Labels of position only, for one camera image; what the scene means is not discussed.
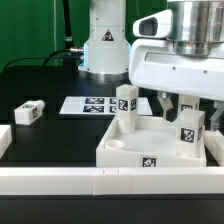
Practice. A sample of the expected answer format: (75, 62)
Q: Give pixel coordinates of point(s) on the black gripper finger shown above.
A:
(165, 100)
(215, 118)

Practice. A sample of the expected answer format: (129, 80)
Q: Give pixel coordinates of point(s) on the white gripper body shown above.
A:
(154, 65)

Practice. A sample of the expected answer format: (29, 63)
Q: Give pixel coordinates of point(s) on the white square tabletop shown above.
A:
(153, 144)

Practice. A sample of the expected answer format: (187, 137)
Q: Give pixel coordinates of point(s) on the white U-shaped obstacle fence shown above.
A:
(111, 181)

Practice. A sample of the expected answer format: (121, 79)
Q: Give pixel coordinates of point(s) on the white marker base plate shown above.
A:
(80, 105)

